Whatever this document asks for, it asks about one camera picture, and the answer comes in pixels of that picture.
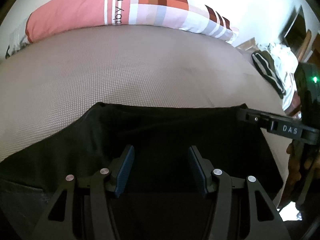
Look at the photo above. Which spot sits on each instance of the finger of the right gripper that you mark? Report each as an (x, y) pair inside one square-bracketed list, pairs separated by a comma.
[(280, 125)]

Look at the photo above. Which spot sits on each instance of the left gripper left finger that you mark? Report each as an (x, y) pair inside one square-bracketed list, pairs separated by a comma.
[(81, 207)]

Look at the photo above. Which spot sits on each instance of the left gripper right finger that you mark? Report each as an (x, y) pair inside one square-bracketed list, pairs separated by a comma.
[(239, 208)]

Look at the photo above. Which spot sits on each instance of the black pants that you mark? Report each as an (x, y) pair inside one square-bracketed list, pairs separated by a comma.
[(163, 197)]

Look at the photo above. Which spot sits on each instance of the person's right hand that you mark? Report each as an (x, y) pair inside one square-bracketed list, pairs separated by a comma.
[(293, 166)]

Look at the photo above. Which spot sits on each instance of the white crumpled cloth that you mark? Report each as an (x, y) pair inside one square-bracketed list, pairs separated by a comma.
[(285, 63)]

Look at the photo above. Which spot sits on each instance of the striped dark green garment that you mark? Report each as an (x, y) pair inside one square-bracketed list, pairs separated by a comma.
[(264, 64)]

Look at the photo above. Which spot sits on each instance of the brown cardboard box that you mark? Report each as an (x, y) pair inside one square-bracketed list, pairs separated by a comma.
[(248, 47)]

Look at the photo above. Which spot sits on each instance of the grey textured bed cover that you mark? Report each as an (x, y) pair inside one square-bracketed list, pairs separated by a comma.
[(48, 85)]

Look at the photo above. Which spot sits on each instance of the pink patchwork long pillow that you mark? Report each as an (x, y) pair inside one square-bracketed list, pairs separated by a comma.
[(58, 16)]

